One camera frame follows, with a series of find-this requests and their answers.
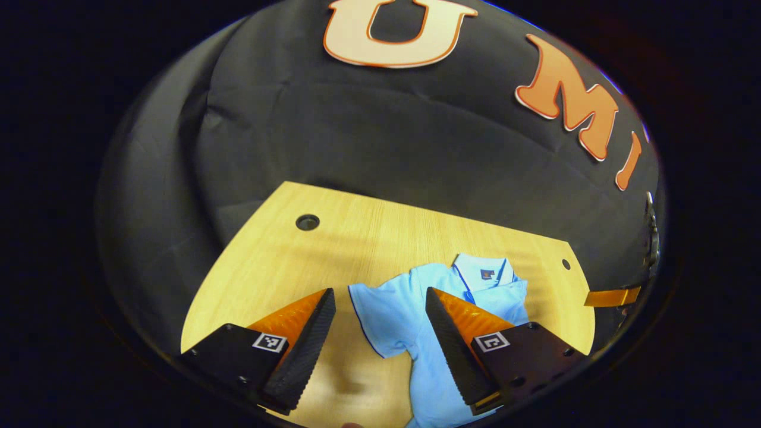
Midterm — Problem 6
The light blue T-shirt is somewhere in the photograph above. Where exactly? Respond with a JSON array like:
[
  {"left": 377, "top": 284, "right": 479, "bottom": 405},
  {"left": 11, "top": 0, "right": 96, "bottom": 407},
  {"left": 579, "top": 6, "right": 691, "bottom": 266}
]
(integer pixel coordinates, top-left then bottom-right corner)
[{"left": 348, "top": 253, "right": 530, "bottom": 428}]

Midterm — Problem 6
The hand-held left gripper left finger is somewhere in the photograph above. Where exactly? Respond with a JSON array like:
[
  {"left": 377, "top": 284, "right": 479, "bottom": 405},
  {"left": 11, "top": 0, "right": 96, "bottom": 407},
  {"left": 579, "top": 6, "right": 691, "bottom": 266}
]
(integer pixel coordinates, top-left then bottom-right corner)
[{"left": 178, "top": 288, "right": 337, "bottom": 416}]

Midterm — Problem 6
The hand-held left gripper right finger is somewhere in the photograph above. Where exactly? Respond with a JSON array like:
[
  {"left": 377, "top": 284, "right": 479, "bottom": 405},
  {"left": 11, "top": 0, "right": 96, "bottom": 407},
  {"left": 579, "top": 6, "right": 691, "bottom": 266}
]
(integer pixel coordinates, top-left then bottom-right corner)
[{"left": 424, "top": 287, "right": 586, "bottom": 416}]

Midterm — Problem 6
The black backdrop cloth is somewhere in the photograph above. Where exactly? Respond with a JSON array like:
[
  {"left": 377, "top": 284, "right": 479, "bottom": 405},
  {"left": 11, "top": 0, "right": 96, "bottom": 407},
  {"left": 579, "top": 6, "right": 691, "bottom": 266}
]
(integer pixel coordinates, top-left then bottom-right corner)
[{"left": 95, "top": 0, "right": 665, "bottom": 363}]

